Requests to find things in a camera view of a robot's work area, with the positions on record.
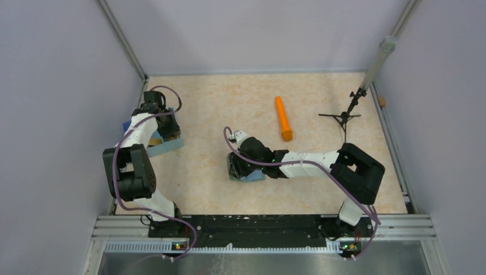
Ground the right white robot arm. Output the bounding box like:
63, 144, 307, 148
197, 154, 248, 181
225, 131, 385, 236

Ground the blue three-compartment organizer box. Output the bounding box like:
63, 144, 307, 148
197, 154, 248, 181
120, 108, 183, 157

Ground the small orange block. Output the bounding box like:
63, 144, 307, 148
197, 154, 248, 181
377, 96, 386, 108

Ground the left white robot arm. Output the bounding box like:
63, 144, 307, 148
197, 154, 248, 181
103, 85, 184, 237

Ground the white perforated cable tray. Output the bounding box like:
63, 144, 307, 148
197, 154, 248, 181
104, 241, 358, 254

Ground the gold card in box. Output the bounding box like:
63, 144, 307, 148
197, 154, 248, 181
148, 138, 163, 147

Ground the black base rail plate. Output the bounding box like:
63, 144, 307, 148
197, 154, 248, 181
148, 214, 372, 248

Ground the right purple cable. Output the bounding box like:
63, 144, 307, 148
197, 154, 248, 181
223, 126, 382, 260

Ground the green card holder wallet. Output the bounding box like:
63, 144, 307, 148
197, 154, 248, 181
226, 156, 265, 182

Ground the orange cylinder tube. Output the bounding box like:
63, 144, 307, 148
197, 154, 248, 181
275, 96, 293, 142

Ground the black tripod stand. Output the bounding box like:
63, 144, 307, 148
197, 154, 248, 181
318, 88, 367, 143

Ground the grey pole on tripod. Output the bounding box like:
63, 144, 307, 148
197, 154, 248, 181
359, 36, 398, 91

